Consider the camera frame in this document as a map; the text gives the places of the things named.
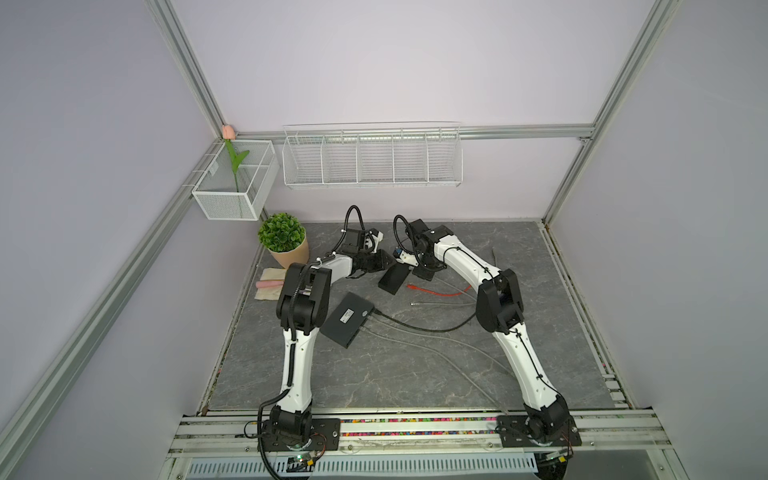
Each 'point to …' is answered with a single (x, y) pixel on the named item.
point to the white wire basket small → (224, 194)
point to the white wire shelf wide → (373, 154)
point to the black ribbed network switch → (394, 278)
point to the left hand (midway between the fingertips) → (398, 262)
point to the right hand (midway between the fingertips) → (428, 269)
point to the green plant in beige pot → (285, 238)
